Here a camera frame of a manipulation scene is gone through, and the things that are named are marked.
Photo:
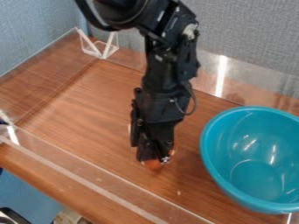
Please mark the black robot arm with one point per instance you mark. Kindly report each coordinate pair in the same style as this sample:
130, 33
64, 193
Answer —
168, 26

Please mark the blue plastic bowl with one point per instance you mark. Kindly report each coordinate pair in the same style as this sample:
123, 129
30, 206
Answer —
250, 152

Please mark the brown toy mushroom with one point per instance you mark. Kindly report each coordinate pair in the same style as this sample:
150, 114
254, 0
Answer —
154, 165

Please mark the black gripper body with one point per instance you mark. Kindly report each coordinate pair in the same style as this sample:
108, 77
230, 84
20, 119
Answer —
163, 97

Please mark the clear acrylic corner bracket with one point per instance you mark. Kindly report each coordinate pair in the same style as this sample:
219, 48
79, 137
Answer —
99, 49

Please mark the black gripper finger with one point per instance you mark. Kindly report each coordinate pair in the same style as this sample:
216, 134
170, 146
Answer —
154, 140

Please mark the clear acrylic barrier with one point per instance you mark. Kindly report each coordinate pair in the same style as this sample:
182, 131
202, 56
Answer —
34, 82
226, 80
82, 185

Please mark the clear acrylic front barrier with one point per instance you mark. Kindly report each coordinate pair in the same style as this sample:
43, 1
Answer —
82, 185

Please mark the clear acrylic back barrier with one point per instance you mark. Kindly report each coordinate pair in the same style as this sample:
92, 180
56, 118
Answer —
226, 80

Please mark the clear acrylic left barrier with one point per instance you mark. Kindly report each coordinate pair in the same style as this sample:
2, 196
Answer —
34, 82

